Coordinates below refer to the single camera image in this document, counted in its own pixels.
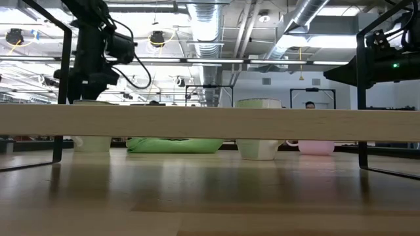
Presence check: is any silver ventilation duct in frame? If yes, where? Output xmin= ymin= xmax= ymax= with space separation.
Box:
xmin=262 ymin=0 xmax=331 ymax=60
xmin=186 ymin=0 xmax=231 ymax=108

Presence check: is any green white striped mug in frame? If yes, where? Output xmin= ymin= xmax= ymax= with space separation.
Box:
xmin=234 ymin=98 xmax=285 ymax=161

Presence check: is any black background rig frame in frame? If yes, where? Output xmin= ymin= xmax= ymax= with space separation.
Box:
xmin=289 ymin=87 xmax=337 ymax=109
xmin=184 ymin=84 xmax=234 ymax=108

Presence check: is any black ceiling cable reel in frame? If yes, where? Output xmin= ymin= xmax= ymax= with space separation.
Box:
xmin=149 ymin=30 xmax=166 ymax=49
xmin=5 ymin=28 xmax=26 ymax=46

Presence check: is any black metal table frame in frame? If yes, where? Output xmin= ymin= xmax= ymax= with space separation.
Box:
xmin=0 ymin=139 xmax=420 ymax=153

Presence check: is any pink mug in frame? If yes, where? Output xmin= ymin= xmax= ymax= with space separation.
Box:
xmin=285 ymin=140 xmax=335 ymax=156

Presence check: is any pale green mug white handle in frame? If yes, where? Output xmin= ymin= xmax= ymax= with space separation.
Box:
xmin=70 ymin=99 xmax=114 ymax=153

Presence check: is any ceiling light strip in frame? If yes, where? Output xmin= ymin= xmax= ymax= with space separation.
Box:
xmin=311 ymin=60 xmax=350 ymax=66

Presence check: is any yellow hanging cable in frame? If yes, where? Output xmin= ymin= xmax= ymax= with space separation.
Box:
xmin=297 ymin=47 xmax=305 ymax=81

